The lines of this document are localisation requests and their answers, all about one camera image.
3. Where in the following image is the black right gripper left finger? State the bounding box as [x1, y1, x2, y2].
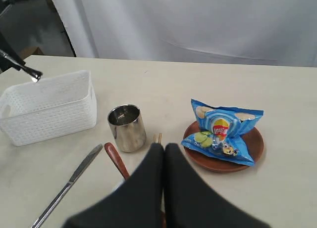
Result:
[63, 143, 164, 228]

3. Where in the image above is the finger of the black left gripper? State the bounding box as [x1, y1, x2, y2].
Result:
[0, 33, 25, 72]

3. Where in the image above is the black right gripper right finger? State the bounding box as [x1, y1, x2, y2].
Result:
[164, 143, 269, 228]

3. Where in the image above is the red-brown wooden spoon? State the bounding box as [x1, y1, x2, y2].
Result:
[104, 142, 130, 180]

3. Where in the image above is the silver metal fork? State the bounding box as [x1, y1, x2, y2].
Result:
[0, 50, 43, 82]

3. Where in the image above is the wooden chopstick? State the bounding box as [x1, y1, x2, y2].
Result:
[153, 134, 158, 143]
[158, 133, 162, 144]

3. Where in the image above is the silver table knife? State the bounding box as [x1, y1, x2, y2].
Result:
[31, 144, 103, 228]

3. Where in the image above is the white perforated plastic basket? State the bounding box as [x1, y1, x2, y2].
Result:
[0, 70, 97, 146]

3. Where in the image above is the blue chips bag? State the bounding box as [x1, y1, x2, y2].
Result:
[181, 99, 264, 166]

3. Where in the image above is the brown wooden plate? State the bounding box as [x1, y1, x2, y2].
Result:
[184, 127, 264, 173]

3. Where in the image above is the brown cardboard box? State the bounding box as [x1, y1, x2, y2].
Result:
[19, 46, 45, 59]

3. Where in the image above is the white backdrop curtain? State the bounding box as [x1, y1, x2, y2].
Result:
[53, 0, 317, 67]

